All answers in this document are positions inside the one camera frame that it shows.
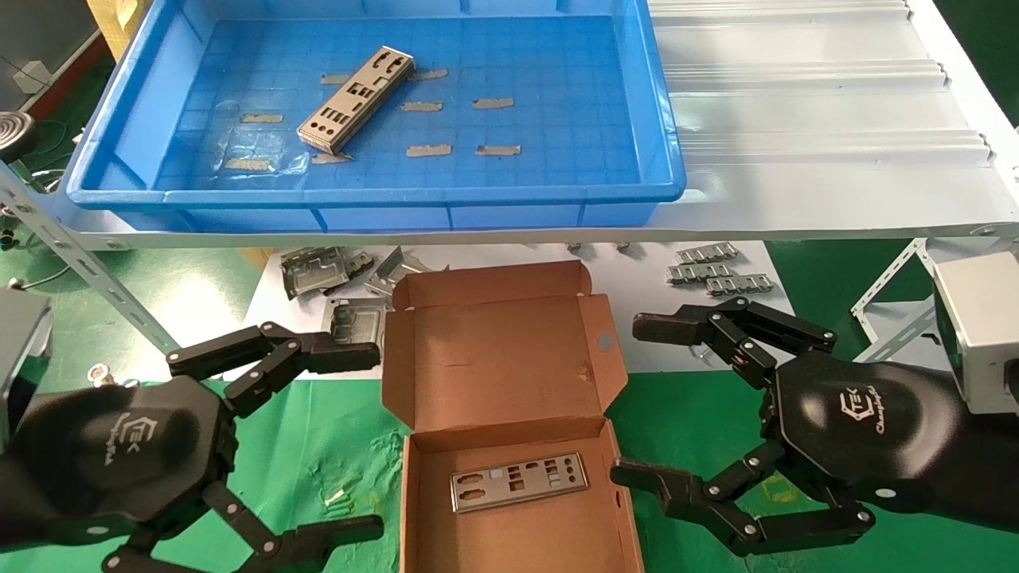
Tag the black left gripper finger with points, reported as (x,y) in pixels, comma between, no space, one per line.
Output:
(271,358)
(271,545)

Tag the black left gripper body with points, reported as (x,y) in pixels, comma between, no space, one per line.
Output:
(119,454)

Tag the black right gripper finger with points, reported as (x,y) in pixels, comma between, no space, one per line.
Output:
(700,501)
(740,330)

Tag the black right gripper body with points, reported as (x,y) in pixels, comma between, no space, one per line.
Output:
(876,430)

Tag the silver metal shield plate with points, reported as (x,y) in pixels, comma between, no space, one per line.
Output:
(517,484)

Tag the brown cardboard box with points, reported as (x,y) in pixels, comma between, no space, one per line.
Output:
(501,358)

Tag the metal plates stack in tray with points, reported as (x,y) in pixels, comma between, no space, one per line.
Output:
(354,99)

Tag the blue plastic tray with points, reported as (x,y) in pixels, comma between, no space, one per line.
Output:
(557,119)

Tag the small white box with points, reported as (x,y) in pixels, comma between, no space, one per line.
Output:
(32,76)

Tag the yellow cardboard stack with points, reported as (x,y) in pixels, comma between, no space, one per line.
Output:
(115,14)

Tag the ribbed metal strip part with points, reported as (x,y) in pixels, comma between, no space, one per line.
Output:
(706,253)
(700,272)
(740,284)

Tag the small white scrap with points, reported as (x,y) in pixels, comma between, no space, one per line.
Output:
(335,497)

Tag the metal binder clip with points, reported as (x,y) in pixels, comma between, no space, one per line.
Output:
(99,372)

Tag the white neighbouring shelf rack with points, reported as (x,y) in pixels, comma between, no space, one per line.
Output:
(899,334)

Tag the green table cloth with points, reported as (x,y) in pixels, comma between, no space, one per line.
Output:
(318,446)

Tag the bent metal plate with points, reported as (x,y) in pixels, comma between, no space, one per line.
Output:
(394,270)

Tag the brown tape piece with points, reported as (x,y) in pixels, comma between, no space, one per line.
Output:
(334,79)
(497,150)
(330,157)
(428,150)
(261,118)
(492,103)
(420,106)
(431,74)
(247,164)

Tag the clear plastic film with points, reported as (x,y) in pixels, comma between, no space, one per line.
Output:
(279,147)

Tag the round black stool base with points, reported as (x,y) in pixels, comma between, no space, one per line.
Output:
(16,135)

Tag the square metal frame part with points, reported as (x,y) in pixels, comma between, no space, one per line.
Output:
(358,318)

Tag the folded metal bracket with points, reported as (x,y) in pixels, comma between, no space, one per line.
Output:
(314,272)

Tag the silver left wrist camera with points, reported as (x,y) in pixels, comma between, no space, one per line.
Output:
(20,350)

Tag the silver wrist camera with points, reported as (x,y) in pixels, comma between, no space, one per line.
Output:
(20,350)
(983,326)

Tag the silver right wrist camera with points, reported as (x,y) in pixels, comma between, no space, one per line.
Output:
(983,326)

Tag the white perforated rack post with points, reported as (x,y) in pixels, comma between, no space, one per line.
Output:
(892,278)
(103,286)

